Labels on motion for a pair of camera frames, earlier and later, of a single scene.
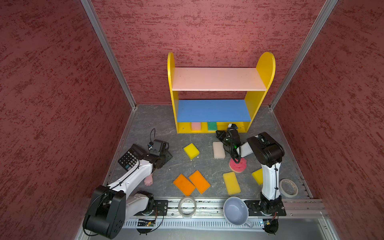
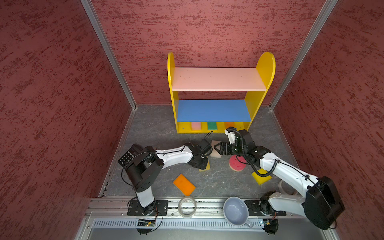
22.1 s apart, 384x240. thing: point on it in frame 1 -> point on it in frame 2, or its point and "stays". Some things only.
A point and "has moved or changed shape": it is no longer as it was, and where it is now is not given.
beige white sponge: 219,151 stays
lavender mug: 236,211 stays
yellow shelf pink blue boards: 206,116 stays
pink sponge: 196,126 stays
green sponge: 212,126 stays
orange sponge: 200,182 has moved or changed shape
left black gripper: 168,156 -> 203,166
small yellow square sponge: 191,151 has moved or changed shape
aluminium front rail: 297,208 stays
